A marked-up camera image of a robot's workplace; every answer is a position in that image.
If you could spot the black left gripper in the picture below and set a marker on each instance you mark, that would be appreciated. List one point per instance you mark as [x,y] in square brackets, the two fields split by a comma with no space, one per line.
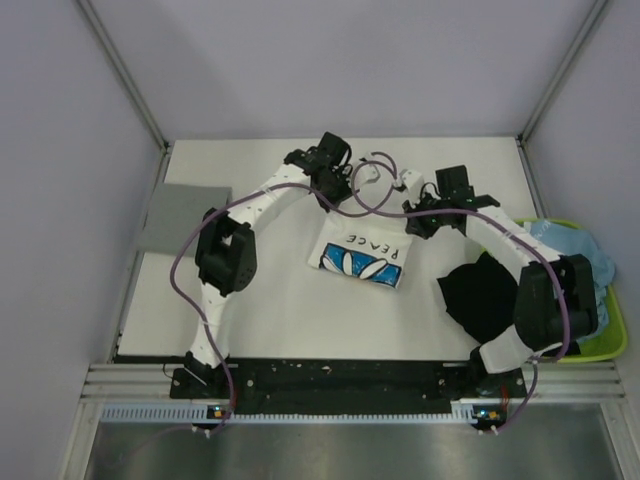
[345,179]

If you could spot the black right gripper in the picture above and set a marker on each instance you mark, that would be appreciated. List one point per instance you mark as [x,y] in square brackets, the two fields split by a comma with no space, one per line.
[417,226]

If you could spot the white daisy print t shirt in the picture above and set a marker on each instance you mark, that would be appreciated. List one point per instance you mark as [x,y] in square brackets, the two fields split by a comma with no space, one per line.
[366,248]

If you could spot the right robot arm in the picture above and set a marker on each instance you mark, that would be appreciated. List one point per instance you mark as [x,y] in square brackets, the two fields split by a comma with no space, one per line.
[514,248]

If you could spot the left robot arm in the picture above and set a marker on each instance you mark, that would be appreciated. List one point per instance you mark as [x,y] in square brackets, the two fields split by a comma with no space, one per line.
[226,253]

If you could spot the light blue t shirt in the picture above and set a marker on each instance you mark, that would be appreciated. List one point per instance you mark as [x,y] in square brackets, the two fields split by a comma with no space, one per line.
[571,241]

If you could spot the black t shirt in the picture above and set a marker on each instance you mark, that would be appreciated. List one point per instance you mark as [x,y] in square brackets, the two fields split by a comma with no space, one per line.
[475,295]

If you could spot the folded grey t shirt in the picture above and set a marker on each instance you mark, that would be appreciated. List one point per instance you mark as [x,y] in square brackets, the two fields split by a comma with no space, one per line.
[175,210]

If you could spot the green plastic basket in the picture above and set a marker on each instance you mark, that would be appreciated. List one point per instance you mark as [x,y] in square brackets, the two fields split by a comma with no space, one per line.
[609,343]

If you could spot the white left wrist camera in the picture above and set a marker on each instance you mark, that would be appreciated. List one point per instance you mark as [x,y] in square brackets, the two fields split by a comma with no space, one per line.
[368,172]

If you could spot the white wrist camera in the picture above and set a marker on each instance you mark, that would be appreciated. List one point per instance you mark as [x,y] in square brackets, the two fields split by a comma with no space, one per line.
[368,172]
[410,182]

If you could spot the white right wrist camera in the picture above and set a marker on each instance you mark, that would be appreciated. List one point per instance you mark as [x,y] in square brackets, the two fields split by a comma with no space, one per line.
[410,182]

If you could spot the aluminium front frame rail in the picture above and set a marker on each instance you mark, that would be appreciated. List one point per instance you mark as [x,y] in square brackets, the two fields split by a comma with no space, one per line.
[566,382]

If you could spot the left aluminium corner post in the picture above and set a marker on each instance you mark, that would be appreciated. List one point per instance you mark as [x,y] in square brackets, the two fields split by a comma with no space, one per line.
[120,70]

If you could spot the aluminium corner post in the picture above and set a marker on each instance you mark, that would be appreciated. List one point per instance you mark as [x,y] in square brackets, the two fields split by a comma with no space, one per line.
[587,29]
[120,70]

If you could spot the right aluminium corner post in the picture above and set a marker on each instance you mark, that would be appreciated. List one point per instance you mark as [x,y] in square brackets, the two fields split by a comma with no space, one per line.
[587,29]

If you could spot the grey slotted cable duct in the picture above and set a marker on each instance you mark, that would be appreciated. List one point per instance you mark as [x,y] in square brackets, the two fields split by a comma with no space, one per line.
[209,415]

